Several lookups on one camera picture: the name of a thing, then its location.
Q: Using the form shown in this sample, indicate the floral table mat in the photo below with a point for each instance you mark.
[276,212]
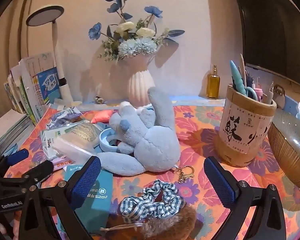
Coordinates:
[202,130]

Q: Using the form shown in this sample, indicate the small beige handbag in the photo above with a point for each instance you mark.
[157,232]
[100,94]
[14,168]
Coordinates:
[280,98]

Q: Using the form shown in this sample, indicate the blue and white flower bouquet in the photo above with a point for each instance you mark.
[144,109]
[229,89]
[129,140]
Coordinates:
[136,45]

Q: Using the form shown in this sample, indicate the blue and white patterned packet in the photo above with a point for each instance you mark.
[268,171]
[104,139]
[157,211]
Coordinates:
[65,116]

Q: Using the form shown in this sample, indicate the blue gingham scrunchie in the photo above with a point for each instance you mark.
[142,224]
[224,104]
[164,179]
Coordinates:
[152,202]

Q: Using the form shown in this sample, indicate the clear plastic case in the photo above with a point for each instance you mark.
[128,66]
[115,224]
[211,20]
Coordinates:
[70,152]

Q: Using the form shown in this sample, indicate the white and blue upright book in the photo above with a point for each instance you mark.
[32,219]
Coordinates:
[43,85]

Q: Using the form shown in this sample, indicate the bamboo pen holder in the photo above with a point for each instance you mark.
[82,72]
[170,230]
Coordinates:
[245,132]

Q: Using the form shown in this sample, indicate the ribbed golden glass bowl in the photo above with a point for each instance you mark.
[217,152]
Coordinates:
[290,142]

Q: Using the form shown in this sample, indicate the small pink packet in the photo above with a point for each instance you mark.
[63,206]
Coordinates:
[60,164]

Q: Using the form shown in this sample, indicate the row of upright books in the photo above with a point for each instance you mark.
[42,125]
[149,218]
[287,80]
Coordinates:
[13,92]

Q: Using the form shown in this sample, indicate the white desk lamp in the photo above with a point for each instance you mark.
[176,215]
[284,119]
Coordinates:
[58,62]

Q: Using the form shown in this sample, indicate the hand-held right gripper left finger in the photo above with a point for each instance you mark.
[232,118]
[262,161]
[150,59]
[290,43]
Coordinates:
[86,180]

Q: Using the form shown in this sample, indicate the white ribbed vase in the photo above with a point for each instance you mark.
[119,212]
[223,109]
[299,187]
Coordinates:
[140,82]

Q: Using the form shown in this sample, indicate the brown furry item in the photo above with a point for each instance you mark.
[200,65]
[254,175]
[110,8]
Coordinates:
[165,228]

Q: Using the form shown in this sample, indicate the wooden stick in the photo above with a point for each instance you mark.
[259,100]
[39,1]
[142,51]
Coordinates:
[242,67]

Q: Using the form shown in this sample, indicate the amber glass perfume bottle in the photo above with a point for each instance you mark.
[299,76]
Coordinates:
[213,85]

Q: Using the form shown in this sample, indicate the pink capped pen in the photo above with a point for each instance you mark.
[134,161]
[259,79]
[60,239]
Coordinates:
[258,93]

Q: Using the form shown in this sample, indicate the flat stack of magazines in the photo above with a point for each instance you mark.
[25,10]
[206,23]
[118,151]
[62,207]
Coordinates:
[12,132]

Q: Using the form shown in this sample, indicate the orange pink packet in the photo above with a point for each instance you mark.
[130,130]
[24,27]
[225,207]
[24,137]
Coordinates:
[101,116]

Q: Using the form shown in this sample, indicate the black wall television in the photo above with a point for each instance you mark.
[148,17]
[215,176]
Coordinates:
[272,22]

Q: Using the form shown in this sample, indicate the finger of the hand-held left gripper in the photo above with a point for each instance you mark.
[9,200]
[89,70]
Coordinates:
[17,155]
[40,170]

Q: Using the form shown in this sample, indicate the light blue plush toy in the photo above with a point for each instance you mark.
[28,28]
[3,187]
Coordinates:
[150,140]

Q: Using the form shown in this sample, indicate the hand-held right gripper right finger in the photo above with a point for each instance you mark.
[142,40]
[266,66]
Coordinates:
[218,180]

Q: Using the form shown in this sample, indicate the small black white figurine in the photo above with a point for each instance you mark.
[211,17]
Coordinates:
[99,100]

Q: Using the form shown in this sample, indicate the teal booklet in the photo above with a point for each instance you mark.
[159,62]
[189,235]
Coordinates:
[100,192]

